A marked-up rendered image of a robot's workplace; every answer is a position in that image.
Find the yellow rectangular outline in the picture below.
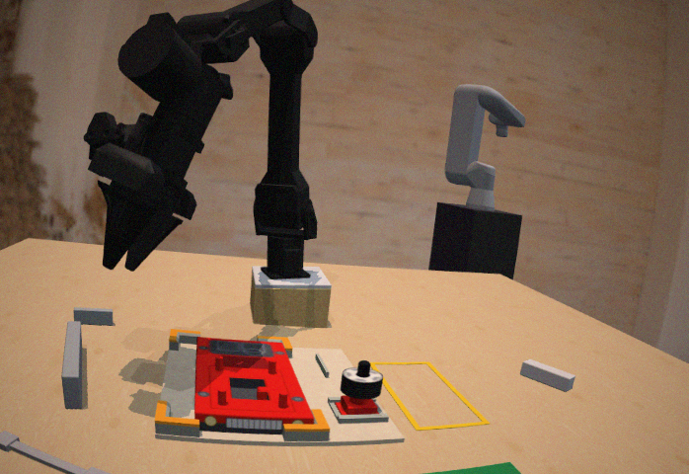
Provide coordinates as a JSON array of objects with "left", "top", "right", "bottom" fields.
[{"left": 370, "top": 361, "right": 490, "bottom": 431}]

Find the red stepped base with black post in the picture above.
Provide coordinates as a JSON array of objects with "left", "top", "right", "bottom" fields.
[{"left": 336, "top": 360, "right": 378, "bottom": 415}]

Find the green flat rectangle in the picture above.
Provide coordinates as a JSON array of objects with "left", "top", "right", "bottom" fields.
[{"left": 425, "top": 462, "right": 521, "bottom": 474}]

